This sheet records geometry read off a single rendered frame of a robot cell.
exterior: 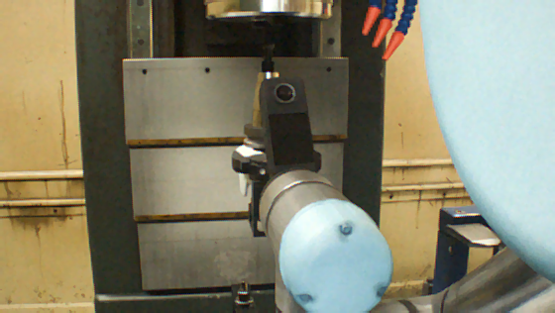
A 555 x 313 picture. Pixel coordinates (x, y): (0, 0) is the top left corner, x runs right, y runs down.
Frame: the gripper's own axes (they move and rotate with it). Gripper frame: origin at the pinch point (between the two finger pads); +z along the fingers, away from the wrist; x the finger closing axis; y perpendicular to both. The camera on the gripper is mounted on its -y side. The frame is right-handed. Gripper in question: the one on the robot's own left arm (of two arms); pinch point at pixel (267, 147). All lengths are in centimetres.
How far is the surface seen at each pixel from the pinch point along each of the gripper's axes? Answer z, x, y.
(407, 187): 80, 57, 30
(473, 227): -12.4, 23.7, 8.5
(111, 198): 46, -28, 19
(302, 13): -8.2, 2.9, -16.6
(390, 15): -3.6, 15.2, -17.0
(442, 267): -9.4, 21.7, 15.0
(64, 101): 81, -46, 0
